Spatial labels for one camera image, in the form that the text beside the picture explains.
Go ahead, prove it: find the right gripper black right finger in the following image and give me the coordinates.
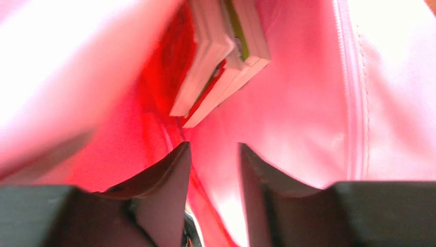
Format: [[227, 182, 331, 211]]
[[239, 143, 435, 246]]

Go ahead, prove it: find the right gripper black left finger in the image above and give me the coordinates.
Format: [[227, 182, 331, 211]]
[[1, 142, 191, 246]]

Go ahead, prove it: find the pink student backpack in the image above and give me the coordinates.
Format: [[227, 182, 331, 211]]
[[1, 1, 435, 246]]

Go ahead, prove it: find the red lettered comic book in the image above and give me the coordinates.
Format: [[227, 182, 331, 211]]
[[169, 1, 234, 116]]

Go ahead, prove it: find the green comic book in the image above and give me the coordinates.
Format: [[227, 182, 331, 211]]
[[222, 0, 271, 66]]

